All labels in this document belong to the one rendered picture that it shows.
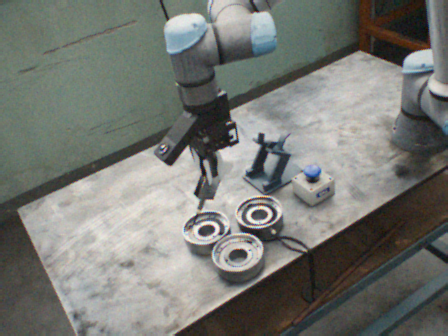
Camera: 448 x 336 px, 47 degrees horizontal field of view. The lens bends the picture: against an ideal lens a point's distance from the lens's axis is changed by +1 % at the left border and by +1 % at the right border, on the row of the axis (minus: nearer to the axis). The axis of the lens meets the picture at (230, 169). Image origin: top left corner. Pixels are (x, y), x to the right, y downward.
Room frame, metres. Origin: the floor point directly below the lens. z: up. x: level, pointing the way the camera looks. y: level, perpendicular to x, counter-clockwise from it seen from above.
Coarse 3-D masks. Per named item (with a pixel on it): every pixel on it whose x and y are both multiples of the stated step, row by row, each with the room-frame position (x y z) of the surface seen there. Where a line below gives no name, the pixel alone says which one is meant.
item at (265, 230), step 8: (248, 200) 0.89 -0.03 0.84; (256, 200) 0.89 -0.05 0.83; (264, 200) 0.89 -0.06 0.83; (272, 200) 0.88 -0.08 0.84; (240, 208) 0.87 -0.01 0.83; (256, 208) 0.87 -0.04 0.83; (264, 208) 0.86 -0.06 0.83; (280, 208) 0.85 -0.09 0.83; (240, 216) 0.85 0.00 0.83; (248, 216) 0.84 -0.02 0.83; (256, 216) 0.86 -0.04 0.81; (264, 216) 0.86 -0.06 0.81; (280, 216) 0.81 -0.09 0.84; (240, 224) 0.82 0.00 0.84; (272, 224) 0.80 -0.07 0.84; (280, 224) 0.81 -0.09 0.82; (248, 232) 0.80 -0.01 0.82; (256, 232) 0.79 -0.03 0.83; (264, 232) 0.79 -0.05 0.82
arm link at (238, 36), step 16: (224, 16) 0.92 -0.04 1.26; (240, 16) 0.89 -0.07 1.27; (256, 16) 0.88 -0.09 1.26; (224, 32) 0.85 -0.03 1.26; (240, 32) 0.85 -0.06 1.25; (256, 32) 0.85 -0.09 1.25; (272, 32) 0.85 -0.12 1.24; (224, 48) 0.84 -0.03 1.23; (240, 48) 0.84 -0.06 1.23; (256, 48) 0.85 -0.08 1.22; (272, 48) 0.85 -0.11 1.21; (224, 64) 0.86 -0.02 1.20
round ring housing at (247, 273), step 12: (228, 240) 0.78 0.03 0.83; (240, 240) 0.78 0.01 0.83; (252, 240) 0.77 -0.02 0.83; (216, 252) 0.75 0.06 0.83; (228, 252) 0.75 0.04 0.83; (240, 252) 0.75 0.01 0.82; (216, 264) 0.71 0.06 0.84; (228, 264) 0.72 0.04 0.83; (240, 264) 0.71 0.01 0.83; (252, 264) 0.69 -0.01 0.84; (228, 276) 0.69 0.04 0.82; (240, 276) 0.68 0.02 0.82; (252, 276) 0.69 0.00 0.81
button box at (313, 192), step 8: (296, 176) 0.93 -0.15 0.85; (304, 176) 0.93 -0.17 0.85; (320, 176) 0.92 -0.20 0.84; (328, 176) 0.91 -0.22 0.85; (296, 184) 0.92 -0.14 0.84; (304, 184) 0.90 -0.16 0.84; (312, 184) 0.89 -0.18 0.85; (320, 184) 0.89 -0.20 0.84; (328, 184) 0.89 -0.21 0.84; (296, 192) 0.92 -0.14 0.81; (304, 192) 0.89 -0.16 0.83; (312, 192) 0.87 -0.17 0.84; (320, 192) 0.88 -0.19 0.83; (328, 192) 0.89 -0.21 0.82; (304, 200) 0.89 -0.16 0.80; (312, 200) 0.87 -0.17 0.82; (320, 200) 0.88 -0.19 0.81
